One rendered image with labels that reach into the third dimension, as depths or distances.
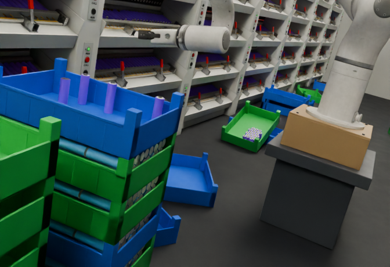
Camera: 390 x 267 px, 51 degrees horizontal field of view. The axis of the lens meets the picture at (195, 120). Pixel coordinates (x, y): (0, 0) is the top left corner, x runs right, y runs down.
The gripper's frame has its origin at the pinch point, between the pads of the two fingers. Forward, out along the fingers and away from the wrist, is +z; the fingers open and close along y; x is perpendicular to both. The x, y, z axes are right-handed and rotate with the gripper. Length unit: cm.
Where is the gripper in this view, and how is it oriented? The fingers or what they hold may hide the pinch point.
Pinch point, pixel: (144, 34)
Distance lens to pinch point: 148.5
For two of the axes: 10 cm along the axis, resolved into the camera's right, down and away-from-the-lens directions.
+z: -8.8, -1.5, 4.5
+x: 0.6, -9.7, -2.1
